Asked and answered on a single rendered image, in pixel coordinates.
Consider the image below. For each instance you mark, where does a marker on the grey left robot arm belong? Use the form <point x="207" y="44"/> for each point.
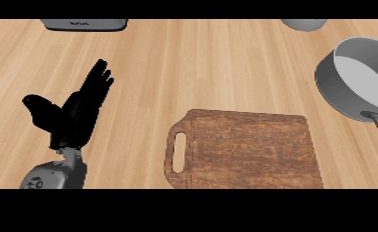
<point x="53" y="174"/>

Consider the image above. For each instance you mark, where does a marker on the grey metal pot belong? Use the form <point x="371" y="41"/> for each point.
<point x="352" y="79"/>

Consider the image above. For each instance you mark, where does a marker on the grey round container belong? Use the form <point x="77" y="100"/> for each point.
<point x="304" y="24"/>

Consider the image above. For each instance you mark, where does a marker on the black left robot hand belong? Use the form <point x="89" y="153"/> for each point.
<point x="74" y="116"/>

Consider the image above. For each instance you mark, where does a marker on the grey appliance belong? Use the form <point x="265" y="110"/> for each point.
<point x="84" y="24"/>

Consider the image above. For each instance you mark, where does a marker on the brown wooden cutting board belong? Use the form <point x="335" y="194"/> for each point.
<point x="251" y="152"/>

